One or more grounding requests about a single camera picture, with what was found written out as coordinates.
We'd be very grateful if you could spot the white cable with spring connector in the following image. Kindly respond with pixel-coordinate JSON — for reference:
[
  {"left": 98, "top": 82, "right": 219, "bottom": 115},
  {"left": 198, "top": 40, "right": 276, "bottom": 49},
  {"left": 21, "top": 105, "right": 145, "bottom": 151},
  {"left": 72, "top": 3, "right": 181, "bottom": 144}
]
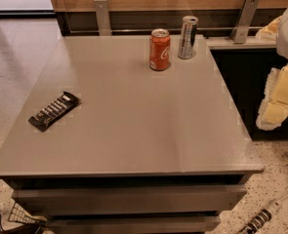
[{"left": 237, "top": 181, "right": 288, "bottom": 234}]

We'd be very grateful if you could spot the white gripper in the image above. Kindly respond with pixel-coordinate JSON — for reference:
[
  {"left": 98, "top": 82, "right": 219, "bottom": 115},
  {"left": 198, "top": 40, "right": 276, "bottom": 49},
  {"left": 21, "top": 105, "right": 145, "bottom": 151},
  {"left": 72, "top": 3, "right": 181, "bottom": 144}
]
[{"left": 256, "top": 8, "right": 288, "bottom": 131}]

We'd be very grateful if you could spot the upper grey drawer front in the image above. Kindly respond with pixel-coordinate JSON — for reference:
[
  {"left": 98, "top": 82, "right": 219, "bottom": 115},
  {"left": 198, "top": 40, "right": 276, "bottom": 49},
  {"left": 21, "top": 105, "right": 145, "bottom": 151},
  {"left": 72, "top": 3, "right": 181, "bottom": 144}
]
[{"left": 12, "top": 185, "right": 246, "bottom": 216}]

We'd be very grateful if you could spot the right metal wall bracket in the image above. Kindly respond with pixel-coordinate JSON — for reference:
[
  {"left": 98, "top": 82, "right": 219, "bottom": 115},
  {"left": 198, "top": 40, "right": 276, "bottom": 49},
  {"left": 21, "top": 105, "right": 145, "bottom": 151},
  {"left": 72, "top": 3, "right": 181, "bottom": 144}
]
[{"left": 230, "top": 0, "right": 260, "bottom": 44}]

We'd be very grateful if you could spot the left metal wall bracket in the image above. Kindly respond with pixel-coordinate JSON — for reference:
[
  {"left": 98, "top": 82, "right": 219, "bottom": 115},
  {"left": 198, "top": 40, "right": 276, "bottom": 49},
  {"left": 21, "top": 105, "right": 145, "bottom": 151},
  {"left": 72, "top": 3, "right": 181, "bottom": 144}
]
[{"left": 94, "top": 0, "right": 111, "bottom": 36}]

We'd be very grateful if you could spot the grey drawer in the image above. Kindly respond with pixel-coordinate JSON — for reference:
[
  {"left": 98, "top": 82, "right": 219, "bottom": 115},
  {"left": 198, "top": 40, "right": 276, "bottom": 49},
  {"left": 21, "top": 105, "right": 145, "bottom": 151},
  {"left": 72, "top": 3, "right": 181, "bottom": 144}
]
[
  {"left": 12, "top": 185, "right": 246, "bottom": 216},
  {"left": 46, "top": 216, "right": 221, "bottom": 234}
]

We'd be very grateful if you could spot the silver energy drink can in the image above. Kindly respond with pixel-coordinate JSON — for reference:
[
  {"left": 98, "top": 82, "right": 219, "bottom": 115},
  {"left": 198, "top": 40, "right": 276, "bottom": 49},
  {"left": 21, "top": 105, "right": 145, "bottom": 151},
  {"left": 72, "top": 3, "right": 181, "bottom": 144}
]
[{"left": 178, "top": 16, "right": 198, "bottom": 59}]

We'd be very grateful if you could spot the black wire mesh basket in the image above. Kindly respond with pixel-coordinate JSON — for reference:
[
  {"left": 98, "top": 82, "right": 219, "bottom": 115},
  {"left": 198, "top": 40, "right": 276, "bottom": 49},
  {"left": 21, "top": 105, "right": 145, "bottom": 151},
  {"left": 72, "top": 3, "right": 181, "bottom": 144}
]
[{"left": 8, "top": 203, "right": 46, "bottom": 225}]

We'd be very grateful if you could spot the black rxbar chocolate bar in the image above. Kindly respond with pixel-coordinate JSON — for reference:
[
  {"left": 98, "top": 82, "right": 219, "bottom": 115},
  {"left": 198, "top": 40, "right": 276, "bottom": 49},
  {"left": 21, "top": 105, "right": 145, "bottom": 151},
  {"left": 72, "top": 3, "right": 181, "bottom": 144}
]
[{"left": 28, "top": 92, "right": 81, "bottom": 133}]

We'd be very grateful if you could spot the lower grey drawer front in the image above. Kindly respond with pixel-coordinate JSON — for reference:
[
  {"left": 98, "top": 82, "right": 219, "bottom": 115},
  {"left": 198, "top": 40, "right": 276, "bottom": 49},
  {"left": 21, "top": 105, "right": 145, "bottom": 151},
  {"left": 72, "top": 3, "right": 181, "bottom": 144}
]
[{"left": 46, "top": 216, "right": 221, "bottom": 234}]

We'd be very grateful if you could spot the metal wall bracket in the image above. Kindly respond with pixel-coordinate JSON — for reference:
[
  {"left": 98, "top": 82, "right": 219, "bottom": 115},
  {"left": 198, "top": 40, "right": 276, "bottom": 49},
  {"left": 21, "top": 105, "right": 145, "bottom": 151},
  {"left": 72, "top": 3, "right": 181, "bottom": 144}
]
[
  {"left": 94, "top": 0, "right": 111, "bottom": 36},
  {"left": 230, "top": 0, "right": 260, "bottom": 44}
]

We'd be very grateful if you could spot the red coke can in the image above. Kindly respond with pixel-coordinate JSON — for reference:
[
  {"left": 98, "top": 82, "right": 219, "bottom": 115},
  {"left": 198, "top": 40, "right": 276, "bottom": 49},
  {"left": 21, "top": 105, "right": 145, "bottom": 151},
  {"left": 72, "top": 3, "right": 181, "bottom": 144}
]
[{"left": 149, "top": 28, "right": 171, "bottom": 71}]

